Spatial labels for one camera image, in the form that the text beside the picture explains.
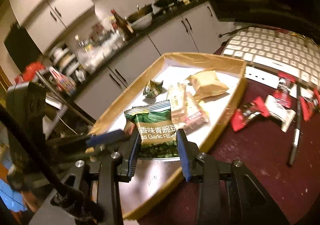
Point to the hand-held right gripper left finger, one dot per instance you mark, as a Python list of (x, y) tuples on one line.
[(132, 158)]

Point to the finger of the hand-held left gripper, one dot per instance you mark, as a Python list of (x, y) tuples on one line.
[(107, 137)]

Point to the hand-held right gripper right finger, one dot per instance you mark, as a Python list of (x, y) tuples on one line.
[(184, 157)]

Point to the green pea snack packet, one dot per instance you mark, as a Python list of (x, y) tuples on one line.
[(155, 127)]

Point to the round cracker packet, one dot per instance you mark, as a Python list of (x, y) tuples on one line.
[(197, 113)]

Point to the beige snack packet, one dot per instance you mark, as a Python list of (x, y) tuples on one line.
[(178, 101)]

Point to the gold-edged cardboard box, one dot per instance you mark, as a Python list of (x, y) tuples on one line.
[(190, 85)]

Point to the gold foil snack packet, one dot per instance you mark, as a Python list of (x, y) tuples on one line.
[(208, 84)]

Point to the red plastic bag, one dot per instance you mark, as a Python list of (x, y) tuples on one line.
[(31, 71)]

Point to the small red black snack packet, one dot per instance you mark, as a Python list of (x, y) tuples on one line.
[(243, 113)]

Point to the clear plastic bottle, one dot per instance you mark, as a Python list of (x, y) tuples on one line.
[(82, 52)]

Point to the dark red tablecloth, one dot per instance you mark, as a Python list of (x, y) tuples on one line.
[(262, 160)]

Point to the grey kitchen cabinets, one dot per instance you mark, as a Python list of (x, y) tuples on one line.
[(155, 47)]

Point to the black kitchen countertop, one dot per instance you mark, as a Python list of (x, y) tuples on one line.
[(130, 37)]

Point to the white red snack packet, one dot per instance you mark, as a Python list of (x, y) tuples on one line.
[(278, 110)]

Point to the white usb hub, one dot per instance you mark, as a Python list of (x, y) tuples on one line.
[(262, 75)]

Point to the dark glass bottle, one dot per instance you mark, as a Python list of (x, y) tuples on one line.
[(121, 24)]

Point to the black pen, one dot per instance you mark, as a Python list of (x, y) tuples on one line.
[(296, 125)]

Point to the metal bowl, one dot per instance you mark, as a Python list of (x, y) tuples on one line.
[(141, 19)]

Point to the dark red snack packet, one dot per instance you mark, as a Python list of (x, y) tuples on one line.
[(285, 84)]

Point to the long red snack packet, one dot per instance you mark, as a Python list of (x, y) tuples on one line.
[(310, 105)]

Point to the white keyboard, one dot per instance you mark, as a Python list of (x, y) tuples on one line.
[(272, 47)]

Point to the grey wall cabinets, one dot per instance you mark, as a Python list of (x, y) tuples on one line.
[(50, 0)]

